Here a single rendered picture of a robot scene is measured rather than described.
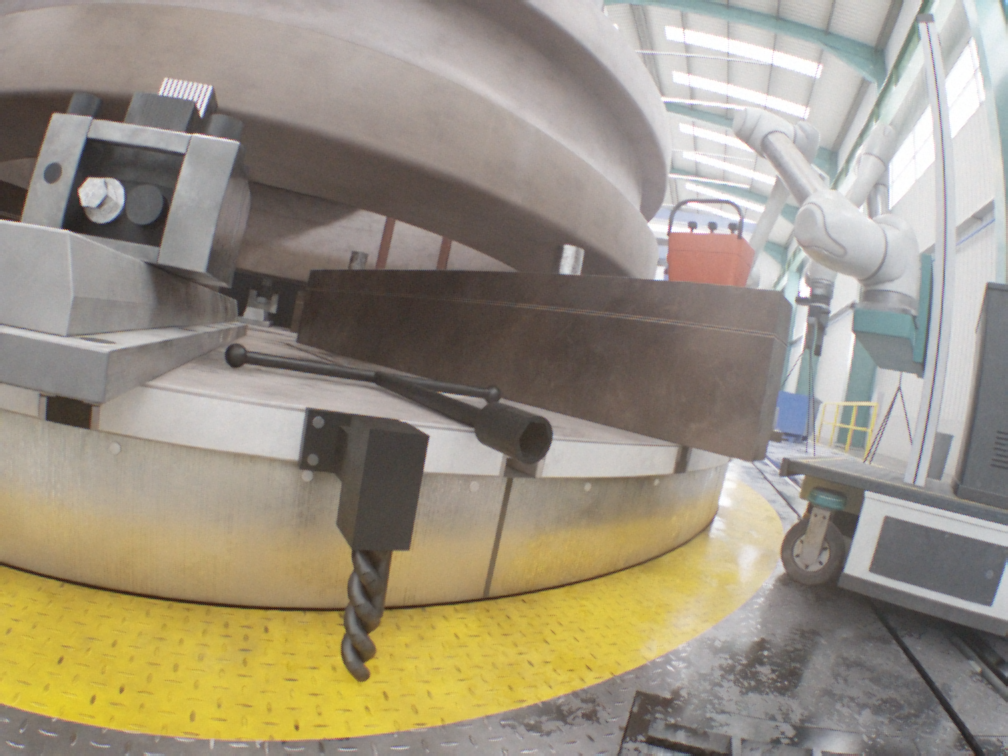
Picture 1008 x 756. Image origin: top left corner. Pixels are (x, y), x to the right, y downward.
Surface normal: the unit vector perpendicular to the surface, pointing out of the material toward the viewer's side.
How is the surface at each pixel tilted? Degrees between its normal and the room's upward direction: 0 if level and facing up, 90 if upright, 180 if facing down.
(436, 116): 90
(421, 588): 90
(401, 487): 90
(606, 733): 0
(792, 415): 90
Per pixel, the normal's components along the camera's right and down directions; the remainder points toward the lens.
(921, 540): -0.72, -0.12
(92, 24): 0.24, 0.07
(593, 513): 0.64, 0.15
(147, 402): 0.44, 0.11
